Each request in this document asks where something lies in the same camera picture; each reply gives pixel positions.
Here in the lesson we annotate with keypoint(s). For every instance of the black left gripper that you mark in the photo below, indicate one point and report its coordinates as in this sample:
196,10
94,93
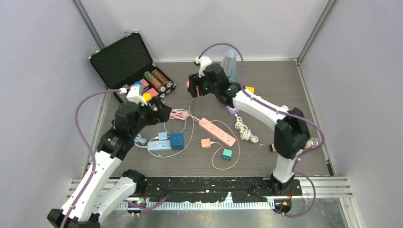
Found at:
160,115

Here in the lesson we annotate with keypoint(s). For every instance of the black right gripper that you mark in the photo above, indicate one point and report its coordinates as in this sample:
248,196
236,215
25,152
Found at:
196,81

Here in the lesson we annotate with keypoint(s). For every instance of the yellow cube socket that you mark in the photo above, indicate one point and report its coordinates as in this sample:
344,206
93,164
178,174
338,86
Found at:
251,89

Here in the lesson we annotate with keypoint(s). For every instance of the dark blue cube socket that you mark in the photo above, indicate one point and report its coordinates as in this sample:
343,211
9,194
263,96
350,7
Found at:
177,141

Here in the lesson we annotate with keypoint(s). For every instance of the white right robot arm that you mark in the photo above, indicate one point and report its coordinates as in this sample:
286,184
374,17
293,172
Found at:
290,127

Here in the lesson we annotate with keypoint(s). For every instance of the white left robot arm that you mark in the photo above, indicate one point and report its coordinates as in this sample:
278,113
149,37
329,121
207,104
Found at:
87,207

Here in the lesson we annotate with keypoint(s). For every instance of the light blue charger plug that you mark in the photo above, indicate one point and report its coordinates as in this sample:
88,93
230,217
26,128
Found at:
163,136

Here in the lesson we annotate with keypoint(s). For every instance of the orange pink charger plug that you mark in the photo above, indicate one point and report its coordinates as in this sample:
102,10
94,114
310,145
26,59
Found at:
205,143

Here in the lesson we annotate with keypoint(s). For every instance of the teal charger plug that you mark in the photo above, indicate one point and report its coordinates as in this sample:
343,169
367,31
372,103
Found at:
226,154

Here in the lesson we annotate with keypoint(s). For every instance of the blue wrapped metronome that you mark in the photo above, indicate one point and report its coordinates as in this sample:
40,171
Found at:
229,64

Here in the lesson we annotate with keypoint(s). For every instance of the light blue power strip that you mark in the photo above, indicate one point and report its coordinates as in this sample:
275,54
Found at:
160,145

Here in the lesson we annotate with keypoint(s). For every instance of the black chip case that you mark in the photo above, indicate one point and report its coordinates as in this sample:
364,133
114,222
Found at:
127,62

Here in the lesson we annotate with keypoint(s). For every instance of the pink power strip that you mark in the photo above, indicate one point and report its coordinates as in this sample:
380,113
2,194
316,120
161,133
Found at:
217,132

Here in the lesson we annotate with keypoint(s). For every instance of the glittery small cylinder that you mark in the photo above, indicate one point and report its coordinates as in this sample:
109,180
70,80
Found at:
312,143

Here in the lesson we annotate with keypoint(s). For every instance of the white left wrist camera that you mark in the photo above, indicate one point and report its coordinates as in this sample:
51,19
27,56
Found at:
132,93

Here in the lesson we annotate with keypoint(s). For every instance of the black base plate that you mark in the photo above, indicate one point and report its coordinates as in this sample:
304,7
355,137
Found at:
213,189

